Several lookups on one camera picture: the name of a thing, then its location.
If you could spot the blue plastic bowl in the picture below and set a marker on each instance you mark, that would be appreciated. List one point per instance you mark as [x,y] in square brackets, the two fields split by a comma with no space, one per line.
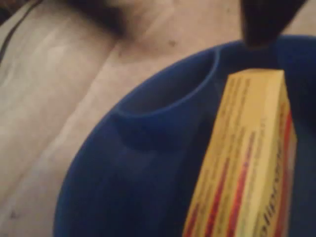
[135,185]

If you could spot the creased table cloth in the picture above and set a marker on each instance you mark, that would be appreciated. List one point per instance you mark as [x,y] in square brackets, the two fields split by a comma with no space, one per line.
[61,98]

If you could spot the yellow box with red print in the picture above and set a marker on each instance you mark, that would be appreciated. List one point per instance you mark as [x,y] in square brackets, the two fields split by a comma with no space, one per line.
[242,160]

